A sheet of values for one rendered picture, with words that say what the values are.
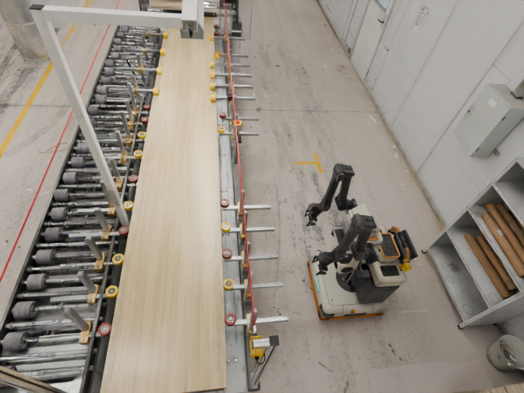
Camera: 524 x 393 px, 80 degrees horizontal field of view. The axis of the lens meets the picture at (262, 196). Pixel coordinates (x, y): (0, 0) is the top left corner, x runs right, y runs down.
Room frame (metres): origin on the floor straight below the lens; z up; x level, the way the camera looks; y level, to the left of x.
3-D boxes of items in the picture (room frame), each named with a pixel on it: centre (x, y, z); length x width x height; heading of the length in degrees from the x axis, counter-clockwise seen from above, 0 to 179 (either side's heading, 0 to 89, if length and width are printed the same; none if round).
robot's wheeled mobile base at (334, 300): (1.47, -0.99, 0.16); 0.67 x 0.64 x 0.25; 104
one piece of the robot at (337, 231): (1.40, -0.71, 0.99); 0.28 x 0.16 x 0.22; 14
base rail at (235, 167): (2.82, 0.44, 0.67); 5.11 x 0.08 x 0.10; 14
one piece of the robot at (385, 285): (1.49, -1.08, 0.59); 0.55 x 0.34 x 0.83; 14
